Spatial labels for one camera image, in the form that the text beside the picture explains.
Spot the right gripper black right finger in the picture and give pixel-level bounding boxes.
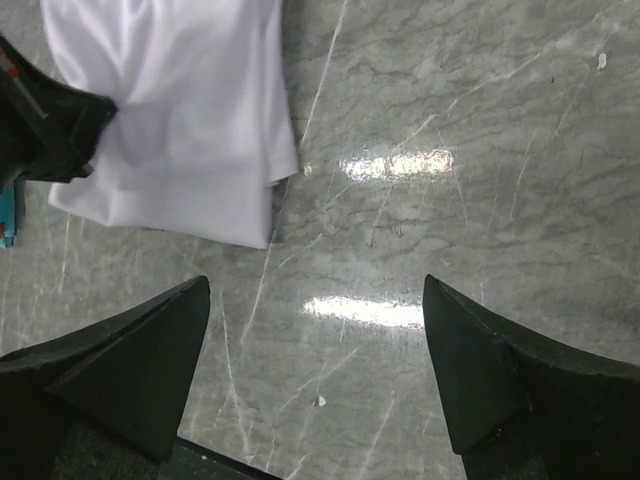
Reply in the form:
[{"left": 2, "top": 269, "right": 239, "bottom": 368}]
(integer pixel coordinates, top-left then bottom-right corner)
[{"left": 423, "top": 275, "right": 639, "bottom": 479}]

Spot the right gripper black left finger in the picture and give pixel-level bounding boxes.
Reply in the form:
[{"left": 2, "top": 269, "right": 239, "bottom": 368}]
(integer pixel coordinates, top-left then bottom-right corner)
[{"left": 1, "top": 276, "right": 210, "bottom": 479}]

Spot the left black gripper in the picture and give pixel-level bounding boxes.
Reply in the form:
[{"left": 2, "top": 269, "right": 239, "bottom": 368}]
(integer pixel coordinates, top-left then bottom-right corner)
[{"left": 1, "top": 37, "right": 117, "bottom": 188}]

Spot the white t shirt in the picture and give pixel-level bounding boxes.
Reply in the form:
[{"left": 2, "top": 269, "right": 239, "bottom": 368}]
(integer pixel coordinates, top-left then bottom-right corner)
[{"left": 41, "top": 1, "right": 298, "bottom": 249}]

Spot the teal folded t shirt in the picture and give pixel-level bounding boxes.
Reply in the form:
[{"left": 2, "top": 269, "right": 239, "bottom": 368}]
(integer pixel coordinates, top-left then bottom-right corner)
[{"left": 1, "top": 179, "right": 26, "bottom": 249}]

